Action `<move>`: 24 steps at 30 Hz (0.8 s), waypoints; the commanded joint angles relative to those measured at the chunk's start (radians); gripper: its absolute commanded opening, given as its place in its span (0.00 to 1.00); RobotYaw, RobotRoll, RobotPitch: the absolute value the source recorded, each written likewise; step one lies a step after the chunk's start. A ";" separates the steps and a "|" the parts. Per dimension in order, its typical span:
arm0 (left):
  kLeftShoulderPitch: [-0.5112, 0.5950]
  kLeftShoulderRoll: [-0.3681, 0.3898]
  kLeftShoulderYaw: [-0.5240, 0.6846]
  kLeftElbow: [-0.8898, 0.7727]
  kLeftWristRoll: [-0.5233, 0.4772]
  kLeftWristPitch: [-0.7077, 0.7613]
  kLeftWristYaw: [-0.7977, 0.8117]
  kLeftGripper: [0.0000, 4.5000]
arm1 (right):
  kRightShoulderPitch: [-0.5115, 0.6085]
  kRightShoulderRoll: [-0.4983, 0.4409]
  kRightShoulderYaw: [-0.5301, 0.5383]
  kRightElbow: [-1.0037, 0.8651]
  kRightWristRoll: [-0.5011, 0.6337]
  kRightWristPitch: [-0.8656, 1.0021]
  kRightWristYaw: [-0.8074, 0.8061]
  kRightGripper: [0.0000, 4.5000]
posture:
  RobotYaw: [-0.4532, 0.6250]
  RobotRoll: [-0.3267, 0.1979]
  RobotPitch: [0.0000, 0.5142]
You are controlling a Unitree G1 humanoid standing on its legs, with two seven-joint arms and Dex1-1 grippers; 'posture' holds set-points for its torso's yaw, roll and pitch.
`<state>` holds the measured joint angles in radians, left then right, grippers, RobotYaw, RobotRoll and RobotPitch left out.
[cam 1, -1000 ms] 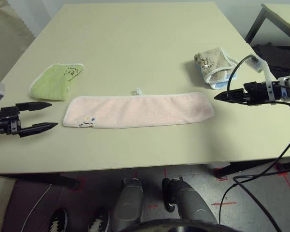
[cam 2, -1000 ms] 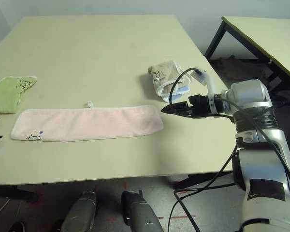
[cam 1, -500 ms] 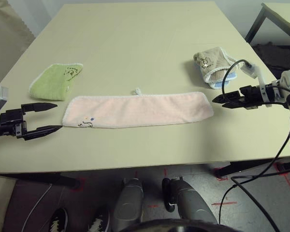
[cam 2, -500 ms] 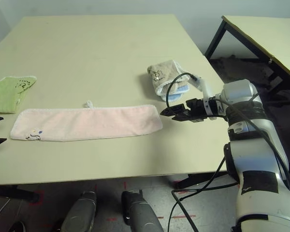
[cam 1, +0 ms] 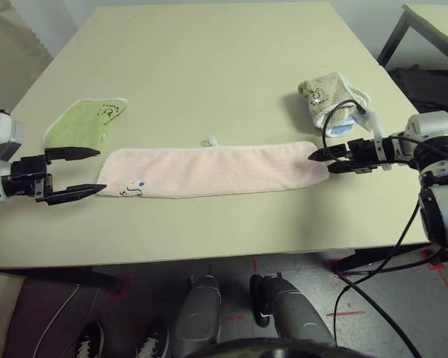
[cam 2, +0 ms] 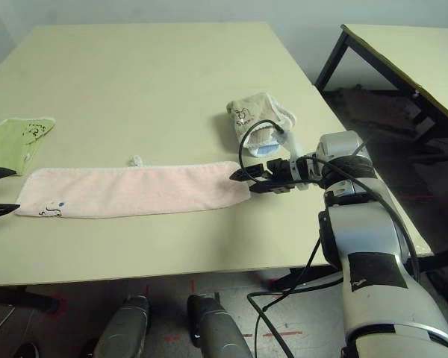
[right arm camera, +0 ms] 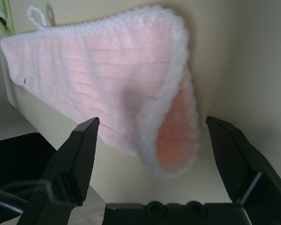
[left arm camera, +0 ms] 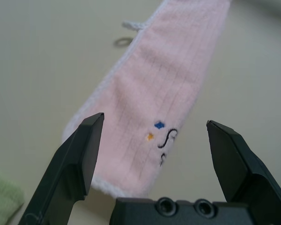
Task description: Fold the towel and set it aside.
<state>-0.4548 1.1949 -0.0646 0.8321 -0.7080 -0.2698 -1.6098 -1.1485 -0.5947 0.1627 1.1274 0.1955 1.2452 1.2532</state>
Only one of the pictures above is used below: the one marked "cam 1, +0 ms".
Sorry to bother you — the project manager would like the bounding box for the beige side table black frame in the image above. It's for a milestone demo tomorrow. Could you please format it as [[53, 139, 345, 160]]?
[[376, 3, 448, 72]]

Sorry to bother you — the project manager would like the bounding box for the thin white floor cable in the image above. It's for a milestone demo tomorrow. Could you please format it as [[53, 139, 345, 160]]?
[[33, 286, 78, 350]]

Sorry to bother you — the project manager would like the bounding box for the grey right robot leg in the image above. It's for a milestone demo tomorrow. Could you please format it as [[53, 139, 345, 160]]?
[[249, 274, 335, 346]]

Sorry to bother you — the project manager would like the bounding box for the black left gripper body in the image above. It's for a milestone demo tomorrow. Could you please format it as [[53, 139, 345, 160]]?
[[1, 154, 55, 204]]

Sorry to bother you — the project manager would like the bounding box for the beige folded towel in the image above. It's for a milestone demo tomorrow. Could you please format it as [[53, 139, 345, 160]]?
[[297, 72, 373, 128]]

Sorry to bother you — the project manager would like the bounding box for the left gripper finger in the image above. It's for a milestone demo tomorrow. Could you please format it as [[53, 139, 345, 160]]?
[[48, 183, 109, 207], [44, 146, 101, 162]]

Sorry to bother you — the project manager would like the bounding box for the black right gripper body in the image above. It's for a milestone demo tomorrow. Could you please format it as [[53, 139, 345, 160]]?
[[345, 137, 400, 176]]

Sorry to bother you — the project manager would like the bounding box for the blue folded towel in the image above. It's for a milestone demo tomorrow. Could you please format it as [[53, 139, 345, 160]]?
[[323, 111, 358, 139]]

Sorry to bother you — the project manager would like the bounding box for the red floor tape corner mark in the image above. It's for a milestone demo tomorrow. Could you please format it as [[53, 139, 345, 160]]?
[[329, 256, 355, 281], [420, 248, 448, 300], [107, 273, 132, 298]]

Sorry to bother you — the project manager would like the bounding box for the beige curtain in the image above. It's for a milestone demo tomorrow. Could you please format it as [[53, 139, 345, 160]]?
[[0, 3, 53, 113]]

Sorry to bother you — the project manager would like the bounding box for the green folded towel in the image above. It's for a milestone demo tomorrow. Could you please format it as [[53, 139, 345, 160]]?
[[44, 96, 130, 156]]

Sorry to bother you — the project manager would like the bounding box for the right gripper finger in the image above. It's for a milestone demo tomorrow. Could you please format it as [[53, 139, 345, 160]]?
[[308, 147, 350, 162], [326, 160, 359, 175]]

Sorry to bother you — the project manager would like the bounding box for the dark robot torso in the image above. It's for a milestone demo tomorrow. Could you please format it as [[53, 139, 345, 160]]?
[[208, 337, 359, 358]]

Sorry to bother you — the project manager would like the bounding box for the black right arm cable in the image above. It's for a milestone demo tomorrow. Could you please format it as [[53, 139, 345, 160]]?
[[320, 100, 448, 358]]

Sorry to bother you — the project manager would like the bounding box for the black shoe white print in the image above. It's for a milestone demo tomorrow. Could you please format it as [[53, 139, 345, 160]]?
[[136, 318, 169, 358], [74, 322, 105, 358]]

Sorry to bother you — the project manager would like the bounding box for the black table foot bar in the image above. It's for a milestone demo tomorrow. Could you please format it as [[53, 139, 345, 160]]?
[[0, 266, 122, 294], [334, 244, 448, 273]]

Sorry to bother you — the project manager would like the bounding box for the pink towel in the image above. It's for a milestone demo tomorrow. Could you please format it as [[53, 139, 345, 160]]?
[[96, 135, 329, 201]]

